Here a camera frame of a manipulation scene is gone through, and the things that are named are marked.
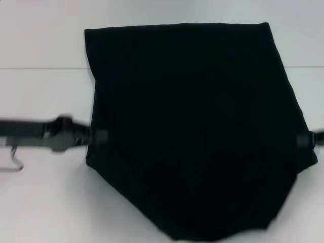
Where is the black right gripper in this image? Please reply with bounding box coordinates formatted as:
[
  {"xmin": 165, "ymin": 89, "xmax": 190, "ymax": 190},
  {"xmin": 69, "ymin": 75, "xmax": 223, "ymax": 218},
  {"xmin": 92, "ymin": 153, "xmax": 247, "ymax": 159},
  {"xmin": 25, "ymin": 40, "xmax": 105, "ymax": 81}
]
[{"xmin": 295, "ymin": 130, "xmax": 324, "ymax": 148}]

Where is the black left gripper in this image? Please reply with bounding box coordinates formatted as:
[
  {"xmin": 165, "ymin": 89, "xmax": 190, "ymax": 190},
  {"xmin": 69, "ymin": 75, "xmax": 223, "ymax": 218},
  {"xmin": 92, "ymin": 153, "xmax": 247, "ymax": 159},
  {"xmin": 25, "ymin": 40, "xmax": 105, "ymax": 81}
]
[{"xmin": 0, "ymin": 115, "xmax": 110, "ymax": 153}]

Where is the black t-shirt with white print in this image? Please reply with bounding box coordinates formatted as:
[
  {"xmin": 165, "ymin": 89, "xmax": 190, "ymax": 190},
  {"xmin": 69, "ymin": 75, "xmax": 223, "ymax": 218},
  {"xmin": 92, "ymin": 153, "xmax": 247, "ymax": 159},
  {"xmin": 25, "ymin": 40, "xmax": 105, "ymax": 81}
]
[{"xmin": 84, "ymin": 22, "xmax": 318, "ymax": 242}]

